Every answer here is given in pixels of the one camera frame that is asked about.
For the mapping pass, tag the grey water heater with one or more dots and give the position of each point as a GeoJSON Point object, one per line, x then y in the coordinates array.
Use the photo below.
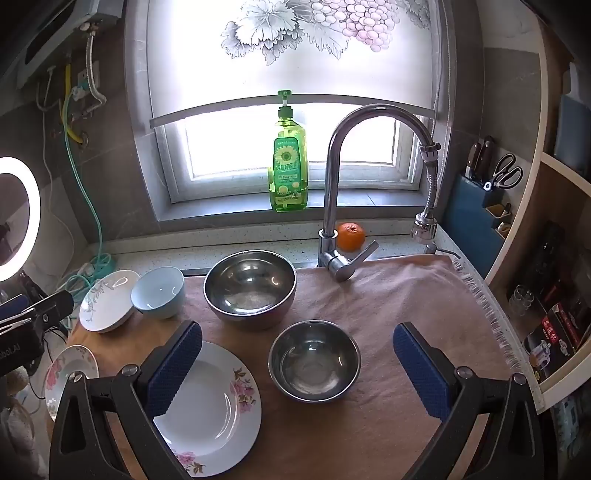
{"type": "Point", "coordinates": [55, 32]}

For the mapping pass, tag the large steel bowl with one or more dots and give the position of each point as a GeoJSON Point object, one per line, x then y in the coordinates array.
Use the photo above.
{"type": "Point", "coordinates": [249, 286]}

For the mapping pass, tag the wooden shelf unit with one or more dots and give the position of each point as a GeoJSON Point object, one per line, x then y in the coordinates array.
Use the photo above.
{"type": "Point", "coordinates": [563, 194]}

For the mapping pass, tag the green dish soap bottle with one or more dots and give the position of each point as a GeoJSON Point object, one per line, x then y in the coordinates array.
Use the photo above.
{"type": "Point", "coordinates": [288, 175]}

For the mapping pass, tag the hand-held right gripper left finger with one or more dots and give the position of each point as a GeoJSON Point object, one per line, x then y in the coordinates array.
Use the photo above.
{"type": "Point", "coordinates": [178, 364]}

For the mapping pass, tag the blue knife block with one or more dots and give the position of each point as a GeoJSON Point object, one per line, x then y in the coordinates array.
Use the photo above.
{"type": "Point", "coordinates": [471, 221]}

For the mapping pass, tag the printed appliance box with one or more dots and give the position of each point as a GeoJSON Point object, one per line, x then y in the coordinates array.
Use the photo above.
{"type": "Point", "coordinates": [547, 350]}

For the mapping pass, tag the white plate grey leaf print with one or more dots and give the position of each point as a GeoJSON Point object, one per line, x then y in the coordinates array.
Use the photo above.
{"type": "Point", "coordinates": [104, 300]}

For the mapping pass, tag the orange fruit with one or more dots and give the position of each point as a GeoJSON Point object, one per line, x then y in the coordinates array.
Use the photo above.
{"type": "Point", "coordinates": [351, 237]}

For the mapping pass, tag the round teal power strip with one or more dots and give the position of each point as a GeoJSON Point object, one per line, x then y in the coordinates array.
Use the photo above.
{"type": "Point", "coordinates": [104, 264]}

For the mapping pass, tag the small steel bowl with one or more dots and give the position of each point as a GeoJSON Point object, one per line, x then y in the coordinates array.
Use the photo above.
{"type": "Point", "coordinates": [314, 364]}

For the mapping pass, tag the light blue ceramic bowl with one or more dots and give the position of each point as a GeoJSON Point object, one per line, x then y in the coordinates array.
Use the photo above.
{"type": "Point", "coordinates": [157, 290]}

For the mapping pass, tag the clear drinking glasses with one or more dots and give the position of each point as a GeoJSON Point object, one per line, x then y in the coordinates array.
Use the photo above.
{"type": "Point", "coordinates": [521, 300]}

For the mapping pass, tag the person's left forearm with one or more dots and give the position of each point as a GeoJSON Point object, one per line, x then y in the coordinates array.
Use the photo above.
{"type": "Point", "coordinates": [16, 415]}

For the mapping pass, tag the pink towel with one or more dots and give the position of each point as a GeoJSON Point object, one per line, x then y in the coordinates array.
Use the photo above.
{"type": "Point", "coordinates": [369, 323]}

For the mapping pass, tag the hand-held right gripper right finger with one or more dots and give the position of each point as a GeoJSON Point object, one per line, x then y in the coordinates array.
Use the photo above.
{"type": "Point", "coordinates": [420, 374]}

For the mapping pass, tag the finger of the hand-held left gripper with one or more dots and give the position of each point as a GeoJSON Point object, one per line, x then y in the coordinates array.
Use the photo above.
{"type": "Point", "coordinates": [14, 307]}
{"type": "Point", "coordinates": [55, 302]}

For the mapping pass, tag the small pink floral plate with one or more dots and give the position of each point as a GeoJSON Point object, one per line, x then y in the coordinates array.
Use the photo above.
{"type": "Point", "coordinates": [69, 364]}

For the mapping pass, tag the large pink floral plate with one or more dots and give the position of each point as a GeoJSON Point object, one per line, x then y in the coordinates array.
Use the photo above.
{"type": "Point", "coordinates": [217, 415]}

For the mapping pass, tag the red box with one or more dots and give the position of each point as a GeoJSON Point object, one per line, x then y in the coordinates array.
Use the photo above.
{"type": "Point", "coordinates": [561, 325]}

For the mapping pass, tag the dark bottle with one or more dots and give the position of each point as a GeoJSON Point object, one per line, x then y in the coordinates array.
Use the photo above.
{"type": "Point", "coordinates": [547, 258]}

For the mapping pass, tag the grape print roller blind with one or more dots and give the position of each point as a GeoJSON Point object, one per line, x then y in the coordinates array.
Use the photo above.
{"type": "Point", "coordinates": [277, 60]}

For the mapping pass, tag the blue cutting board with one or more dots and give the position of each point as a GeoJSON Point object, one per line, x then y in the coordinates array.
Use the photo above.
{"type": "Point", "coordinates": [572, 129]}

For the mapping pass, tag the chrome kitchen faucet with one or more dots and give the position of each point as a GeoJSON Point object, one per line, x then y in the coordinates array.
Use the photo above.
{"type": "Point", "coordinates": [330, 184]}

